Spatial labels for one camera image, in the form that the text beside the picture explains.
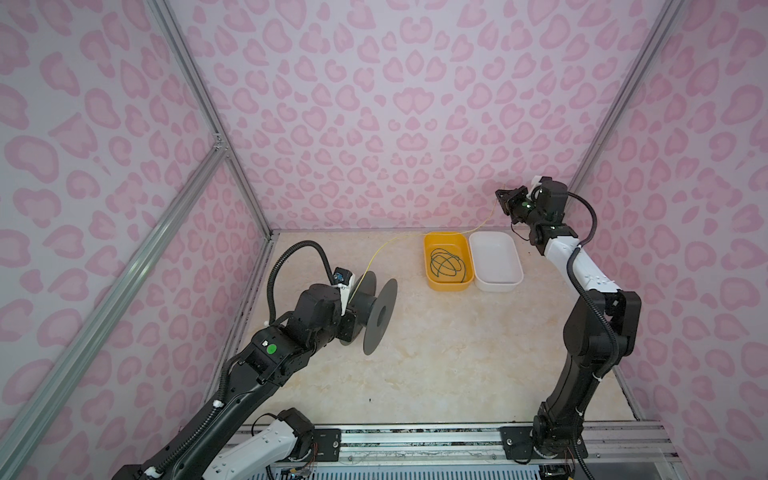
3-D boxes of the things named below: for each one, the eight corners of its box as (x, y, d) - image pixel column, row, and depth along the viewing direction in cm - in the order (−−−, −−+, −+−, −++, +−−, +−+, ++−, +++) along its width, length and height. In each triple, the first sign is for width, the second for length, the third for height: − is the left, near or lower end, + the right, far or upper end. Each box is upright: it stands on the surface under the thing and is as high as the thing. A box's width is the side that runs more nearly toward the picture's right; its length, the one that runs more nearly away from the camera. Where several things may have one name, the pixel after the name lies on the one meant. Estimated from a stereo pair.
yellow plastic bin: (426, 290, 105) (428, 280, 100) (423, 243, 119) (424, 232, 114) (472, 290, 105) (476, 280, 100) (463, 243, 119) (466, 232, 114)
